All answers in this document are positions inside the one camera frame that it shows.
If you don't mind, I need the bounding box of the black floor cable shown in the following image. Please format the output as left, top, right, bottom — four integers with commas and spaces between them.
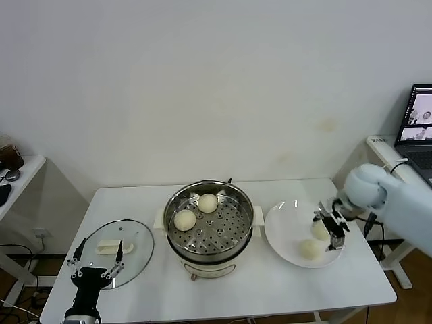
0, 243, 36, 271

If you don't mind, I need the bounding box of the white desk with jar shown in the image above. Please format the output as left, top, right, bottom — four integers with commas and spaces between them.
0, 154, 47, 292

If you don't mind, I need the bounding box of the steel steamer pot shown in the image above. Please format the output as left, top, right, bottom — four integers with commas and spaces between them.
154, 205, 264, 281

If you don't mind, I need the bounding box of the white laptop cable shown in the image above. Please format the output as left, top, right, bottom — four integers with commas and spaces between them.
384, 158, 411, 173

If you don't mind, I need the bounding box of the grey open laptop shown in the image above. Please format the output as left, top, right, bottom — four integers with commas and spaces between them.
394, 84, 432, 188

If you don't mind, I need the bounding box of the white desk with label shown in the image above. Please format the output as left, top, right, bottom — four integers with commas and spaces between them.
366, 136, 432, 290

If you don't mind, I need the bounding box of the flat black object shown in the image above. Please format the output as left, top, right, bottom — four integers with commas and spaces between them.
0, 184, 13, 207

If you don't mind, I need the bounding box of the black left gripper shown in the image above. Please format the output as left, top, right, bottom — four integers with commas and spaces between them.
66, 238, 127, 303

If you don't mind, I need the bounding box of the white steamed baozi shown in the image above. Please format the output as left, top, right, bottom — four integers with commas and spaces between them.
198, 194, 219, 214
299, 238, 321, 261
310, 222, 330, 241
173, 209, 197, 232

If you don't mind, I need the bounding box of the brown filled clear jar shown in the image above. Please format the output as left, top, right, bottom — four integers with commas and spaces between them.
0, 134, 25, 169

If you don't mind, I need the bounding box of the glass lid with cream handle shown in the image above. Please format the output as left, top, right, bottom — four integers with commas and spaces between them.
76, 219, 156, 290

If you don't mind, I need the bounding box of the white round plate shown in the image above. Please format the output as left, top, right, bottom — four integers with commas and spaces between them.
265, 200, 345, 269

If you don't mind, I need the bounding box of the stainless steel steamer basket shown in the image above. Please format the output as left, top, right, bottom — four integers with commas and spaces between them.
164, 180, 254, 263

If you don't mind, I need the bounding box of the white floor cable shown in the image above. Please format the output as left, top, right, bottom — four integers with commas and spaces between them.
0, 298, 41, 319

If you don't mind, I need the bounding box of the black cable with adapter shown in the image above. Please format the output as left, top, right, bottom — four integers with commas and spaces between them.
363, 161, 411, 263

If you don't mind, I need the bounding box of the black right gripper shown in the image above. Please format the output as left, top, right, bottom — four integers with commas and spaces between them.
313, 198, 352, 252

